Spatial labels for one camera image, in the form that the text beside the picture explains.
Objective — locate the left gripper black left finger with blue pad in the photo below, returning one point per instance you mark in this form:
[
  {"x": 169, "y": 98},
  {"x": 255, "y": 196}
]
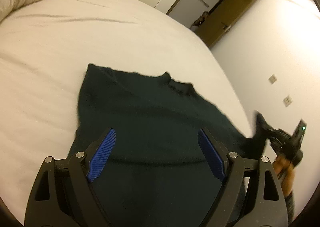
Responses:
[{"x": 62, "y": 193}]

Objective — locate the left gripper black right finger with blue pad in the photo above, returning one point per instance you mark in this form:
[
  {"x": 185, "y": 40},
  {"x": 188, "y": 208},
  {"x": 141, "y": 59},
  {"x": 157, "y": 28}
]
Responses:
[{"x": 250, "y": 194}]

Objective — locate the dark green garment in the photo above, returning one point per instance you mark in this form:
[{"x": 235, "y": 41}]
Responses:
[{"x": 156, "y": 174}]

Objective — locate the right forearm dark sleeve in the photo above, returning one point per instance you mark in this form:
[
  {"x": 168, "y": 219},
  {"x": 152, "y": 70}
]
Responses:
[{"x": 290, "y": 205}]

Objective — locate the person's right hand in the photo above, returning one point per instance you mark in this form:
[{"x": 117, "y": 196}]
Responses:
[{"x": 285, "y": 171}]

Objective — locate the brown wooden door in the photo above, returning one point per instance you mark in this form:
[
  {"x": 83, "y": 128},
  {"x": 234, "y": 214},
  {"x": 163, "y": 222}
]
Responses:
[{"x": 221, "y": 18}]

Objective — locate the person in doorway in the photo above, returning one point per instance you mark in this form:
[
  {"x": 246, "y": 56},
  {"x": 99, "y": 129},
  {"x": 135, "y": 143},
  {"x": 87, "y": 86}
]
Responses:
[{"x": 197, "y": 23}]

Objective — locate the white bed mattress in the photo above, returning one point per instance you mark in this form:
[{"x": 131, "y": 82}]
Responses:
[{"x": 45, "y": 50}]

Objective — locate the lower wall socket plate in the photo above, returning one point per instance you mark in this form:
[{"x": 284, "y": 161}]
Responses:
[{"x": 287, "y": 101}]

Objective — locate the upper wall switch plate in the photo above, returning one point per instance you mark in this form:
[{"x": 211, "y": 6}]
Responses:
[{"x": 272, "y": 79}]

